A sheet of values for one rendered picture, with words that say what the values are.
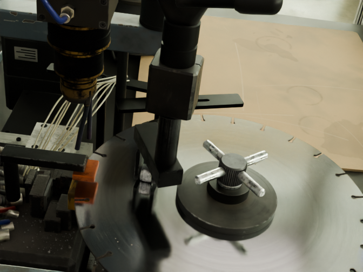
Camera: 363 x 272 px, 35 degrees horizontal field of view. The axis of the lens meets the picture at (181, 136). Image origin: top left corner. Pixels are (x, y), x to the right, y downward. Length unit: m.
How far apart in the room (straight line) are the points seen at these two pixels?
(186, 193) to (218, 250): 0.08
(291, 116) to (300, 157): 0.45
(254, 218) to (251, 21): 0.99
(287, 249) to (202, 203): 0.10
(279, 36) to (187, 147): 0.83
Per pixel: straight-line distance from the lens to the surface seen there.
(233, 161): 0.61
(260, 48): 1.42
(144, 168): 0.64
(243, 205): 0.62
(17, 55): 1.00
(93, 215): 0.61
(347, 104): 1.28
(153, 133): 0.61
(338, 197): 0.69
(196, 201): 0.62
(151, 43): 0.77
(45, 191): 0.69
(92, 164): 0.64
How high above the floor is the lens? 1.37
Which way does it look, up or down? 36 degrees down
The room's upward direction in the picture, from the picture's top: 8 degrees clockwise
